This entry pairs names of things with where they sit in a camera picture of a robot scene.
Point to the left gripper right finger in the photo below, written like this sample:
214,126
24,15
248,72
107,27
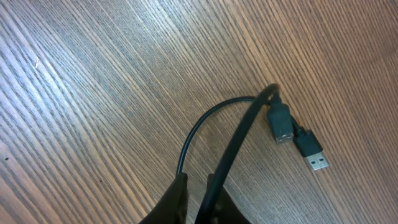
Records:
226,212

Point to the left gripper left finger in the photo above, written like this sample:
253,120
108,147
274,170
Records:
172,207

